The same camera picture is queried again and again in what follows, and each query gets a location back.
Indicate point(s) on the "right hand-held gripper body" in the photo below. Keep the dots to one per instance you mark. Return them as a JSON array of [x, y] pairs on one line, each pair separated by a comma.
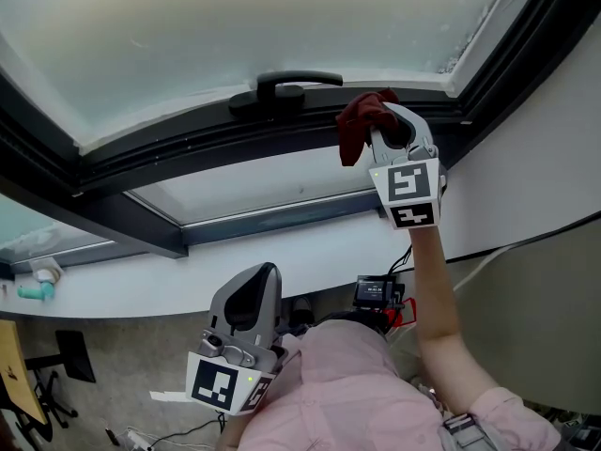
[[408, 191]]

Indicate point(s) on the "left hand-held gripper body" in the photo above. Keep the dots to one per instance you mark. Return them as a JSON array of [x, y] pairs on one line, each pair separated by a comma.
[[216, 383]]

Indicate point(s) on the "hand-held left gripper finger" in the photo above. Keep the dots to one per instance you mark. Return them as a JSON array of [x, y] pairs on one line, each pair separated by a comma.
[[218, 308], [274, 308]]

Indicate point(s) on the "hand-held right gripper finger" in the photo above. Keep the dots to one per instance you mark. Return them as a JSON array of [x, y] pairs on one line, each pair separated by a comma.
[[380, 153], [420, 127]]

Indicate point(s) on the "red wiping cloth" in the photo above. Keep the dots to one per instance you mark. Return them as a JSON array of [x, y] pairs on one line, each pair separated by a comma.
[[357, 125]]

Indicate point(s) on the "person's right forearm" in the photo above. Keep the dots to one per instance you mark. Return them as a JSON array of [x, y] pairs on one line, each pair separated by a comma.
[[436, 308]]

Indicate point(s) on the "person's right shoe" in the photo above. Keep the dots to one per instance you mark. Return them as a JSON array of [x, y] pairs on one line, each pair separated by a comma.
[[303, 308]]

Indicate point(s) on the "white power strip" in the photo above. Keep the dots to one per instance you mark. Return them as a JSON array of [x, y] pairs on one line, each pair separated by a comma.
[[137, 439]]

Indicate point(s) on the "small black display device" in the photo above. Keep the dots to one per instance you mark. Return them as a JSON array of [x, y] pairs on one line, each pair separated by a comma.
[[373, 291]]

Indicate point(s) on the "person's pink shirt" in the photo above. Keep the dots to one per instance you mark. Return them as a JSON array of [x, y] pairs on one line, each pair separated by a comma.
[[343, 393]]

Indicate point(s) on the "clear plastic bottle red label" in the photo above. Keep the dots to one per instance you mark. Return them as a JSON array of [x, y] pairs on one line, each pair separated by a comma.
[[407, 310]]

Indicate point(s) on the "black office chair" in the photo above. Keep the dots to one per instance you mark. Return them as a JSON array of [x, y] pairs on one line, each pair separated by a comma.
[[51, 402]]

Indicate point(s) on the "white tape roll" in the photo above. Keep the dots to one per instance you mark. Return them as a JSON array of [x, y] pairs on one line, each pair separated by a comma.
[[47, 271]]

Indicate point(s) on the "teal plastic tool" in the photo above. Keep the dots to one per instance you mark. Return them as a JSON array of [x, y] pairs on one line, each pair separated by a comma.
[[35, 292]]

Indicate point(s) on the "white partition panel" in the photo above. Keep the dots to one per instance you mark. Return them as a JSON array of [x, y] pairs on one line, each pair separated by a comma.
[[540, 322]]

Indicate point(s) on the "openable frosted window sash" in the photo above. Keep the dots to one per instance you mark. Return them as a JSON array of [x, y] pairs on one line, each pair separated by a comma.
[[235, 26]]

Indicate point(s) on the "yellow chair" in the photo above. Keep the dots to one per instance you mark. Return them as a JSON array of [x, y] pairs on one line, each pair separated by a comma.
[[14, 369]]

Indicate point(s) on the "large fixed frosted window pane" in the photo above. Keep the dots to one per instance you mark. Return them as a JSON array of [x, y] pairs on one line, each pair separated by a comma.
[[28, 228]]

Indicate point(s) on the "spare grey hand-held gripper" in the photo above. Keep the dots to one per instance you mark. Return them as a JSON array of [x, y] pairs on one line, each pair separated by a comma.
[[582, 435]]

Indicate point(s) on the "dark grey window frame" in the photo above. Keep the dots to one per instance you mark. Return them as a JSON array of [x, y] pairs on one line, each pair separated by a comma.
[[117, 223]]

